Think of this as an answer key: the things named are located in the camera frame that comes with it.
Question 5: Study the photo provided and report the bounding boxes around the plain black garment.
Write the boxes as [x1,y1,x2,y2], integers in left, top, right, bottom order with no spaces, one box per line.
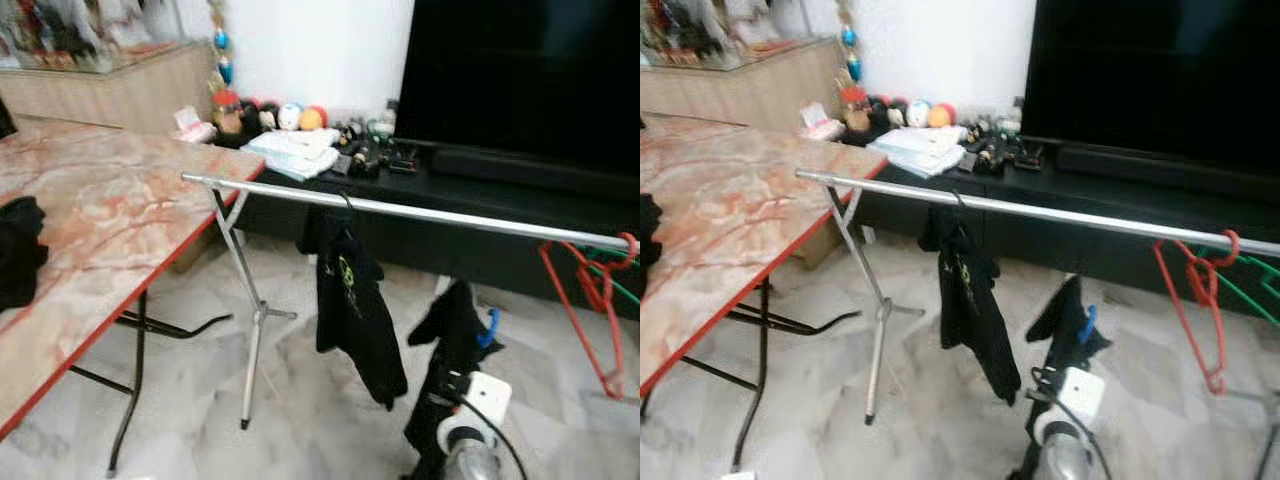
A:
[1010,275,1113,480]
[403,280,506,480]

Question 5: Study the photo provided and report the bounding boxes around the black TV console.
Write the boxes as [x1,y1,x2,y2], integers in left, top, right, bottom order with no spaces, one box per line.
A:
[235,130,640,321]
[850,130,1280,321]

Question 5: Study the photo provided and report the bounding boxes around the marble pattern folding table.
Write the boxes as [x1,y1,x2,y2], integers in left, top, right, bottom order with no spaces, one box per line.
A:
[0,118,266,479]
[640,113,889,473]

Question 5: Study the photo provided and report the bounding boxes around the black television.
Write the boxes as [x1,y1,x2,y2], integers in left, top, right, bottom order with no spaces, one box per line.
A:
[1020,0,1280,179]
[393,0,640,179]

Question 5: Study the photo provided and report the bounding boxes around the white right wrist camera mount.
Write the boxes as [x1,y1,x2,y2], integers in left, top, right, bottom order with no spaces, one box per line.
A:
[445,370,513,433]
[1045,366,1107,426]

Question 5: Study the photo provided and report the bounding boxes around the light wooden cabinet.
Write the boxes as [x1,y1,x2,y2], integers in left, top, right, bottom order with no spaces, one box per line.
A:
[640,38,849,131]
[0,40,223,136]

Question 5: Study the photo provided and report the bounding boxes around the white paper stack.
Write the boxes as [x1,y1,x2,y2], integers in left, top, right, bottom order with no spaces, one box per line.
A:
[866,125,969,179]
[240,128,343,183]

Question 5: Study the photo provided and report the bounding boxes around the silver clothes rack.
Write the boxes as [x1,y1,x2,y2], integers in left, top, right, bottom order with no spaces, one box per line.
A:
[796,167,1280,426]
[181,172,640,431]

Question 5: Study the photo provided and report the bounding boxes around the glass display case with figurines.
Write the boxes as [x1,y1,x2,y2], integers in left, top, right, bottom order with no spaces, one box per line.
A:
[0,0,206,73]
[640,0,836,71]

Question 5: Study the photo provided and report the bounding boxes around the black garment with white print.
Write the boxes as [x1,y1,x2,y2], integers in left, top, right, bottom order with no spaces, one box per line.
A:
[0,195,49,313]
[640,192,663,301]

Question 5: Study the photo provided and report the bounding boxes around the red plastic hanger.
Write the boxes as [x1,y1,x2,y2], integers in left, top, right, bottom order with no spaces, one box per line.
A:
[1150,230,1243,396]
[538,232,640,399]

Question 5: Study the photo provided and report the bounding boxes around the black t-shirt with yellow logo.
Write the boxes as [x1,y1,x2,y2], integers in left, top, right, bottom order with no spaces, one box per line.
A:
[918,195,1023,406]
[297,195,409,411]

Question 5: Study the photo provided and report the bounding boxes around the blue bauble ornament string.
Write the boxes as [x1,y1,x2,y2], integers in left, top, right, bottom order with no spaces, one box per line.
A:
[835,0,863,86]
[205,0,236,91]

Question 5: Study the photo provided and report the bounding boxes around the pink and white packet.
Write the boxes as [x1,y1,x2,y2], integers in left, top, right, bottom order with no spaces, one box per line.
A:
[172,105,216,144]
[800,102,846,141]

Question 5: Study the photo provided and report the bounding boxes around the green plastic hanger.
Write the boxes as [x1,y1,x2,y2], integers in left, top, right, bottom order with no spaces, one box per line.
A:
[1195,245,1280,326]
[575,245,640,311]

